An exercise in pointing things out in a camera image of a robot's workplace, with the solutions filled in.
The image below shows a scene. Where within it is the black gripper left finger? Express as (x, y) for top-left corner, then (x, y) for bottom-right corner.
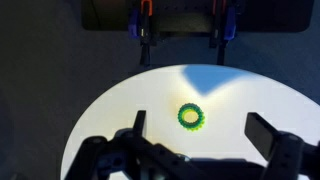
(132, 109), (147, 138)

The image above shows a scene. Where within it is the blue orange bar clamp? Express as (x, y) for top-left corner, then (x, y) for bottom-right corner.
(128, 0), (158, 68)
(208, 0), (238, 66)

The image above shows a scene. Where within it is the green toothed ring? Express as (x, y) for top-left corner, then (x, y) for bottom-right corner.
(177, 102), (206, 132)

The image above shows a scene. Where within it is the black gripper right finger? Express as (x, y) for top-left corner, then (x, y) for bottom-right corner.
(244, 112), (278, 162)

